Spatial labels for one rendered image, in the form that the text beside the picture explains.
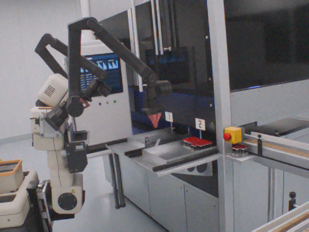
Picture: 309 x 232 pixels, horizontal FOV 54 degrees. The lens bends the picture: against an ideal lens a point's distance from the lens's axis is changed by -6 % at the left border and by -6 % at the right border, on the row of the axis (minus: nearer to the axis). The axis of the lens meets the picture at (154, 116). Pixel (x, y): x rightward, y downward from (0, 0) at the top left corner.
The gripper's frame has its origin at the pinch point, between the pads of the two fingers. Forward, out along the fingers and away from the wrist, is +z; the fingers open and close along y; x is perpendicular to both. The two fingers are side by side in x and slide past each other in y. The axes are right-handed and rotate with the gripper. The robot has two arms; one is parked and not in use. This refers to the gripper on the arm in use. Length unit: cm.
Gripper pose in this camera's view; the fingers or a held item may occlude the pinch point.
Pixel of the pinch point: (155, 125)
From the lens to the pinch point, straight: 159.1
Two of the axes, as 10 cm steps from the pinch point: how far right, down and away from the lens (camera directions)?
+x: -4.8, -1.2, 8.7
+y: 8.7, -2.0, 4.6
